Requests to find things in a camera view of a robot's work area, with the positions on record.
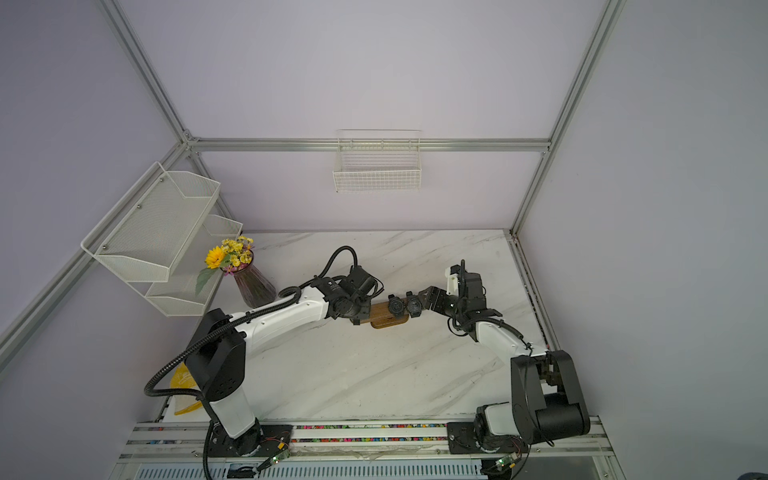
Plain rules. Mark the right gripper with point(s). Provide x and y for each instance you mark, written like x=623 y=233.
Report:
x=435 y=292

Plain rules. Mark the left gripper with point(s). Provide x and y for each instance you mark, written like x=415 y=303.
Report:
x=365 y=309

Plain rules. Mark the wooden watch stand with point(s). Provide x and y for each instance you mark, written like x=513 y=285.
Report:
x=387 y=315

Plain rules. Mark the chunky black digital watch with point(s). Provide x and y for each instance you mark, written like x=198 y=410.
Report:
x=396 y=306

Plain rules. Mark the black rugged strap watch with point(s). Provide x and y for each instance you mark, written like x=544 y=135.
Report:
x=413 y=304

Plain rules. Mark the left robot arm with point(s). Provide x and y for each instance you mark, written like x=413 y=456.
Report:
x=212 y=368

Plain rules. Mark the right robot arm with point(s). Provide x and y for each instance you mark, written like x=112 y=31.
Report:
x=546 y=401

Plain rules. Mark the purple glass vase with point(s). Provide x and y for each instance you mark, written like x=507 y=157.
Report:
x=255 y=289

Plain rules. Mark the yellow sunflower bouquet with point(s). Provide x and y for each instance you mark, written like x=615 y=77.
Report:
x=230 y=257

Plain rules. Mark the white two-tier mesh shelf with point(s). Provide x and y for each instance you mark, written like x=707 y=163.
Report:
x=156 y=239

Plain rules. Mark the white wire wall basket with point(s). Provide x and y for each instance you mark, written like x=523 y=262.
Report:
x=377 y=160

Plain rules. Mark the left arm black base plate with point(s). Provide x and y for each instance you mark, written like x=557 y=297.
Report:
x=264 y=441

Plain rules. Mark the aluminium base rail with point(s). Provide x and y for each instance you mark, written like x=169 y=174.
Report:
x=388 y=449

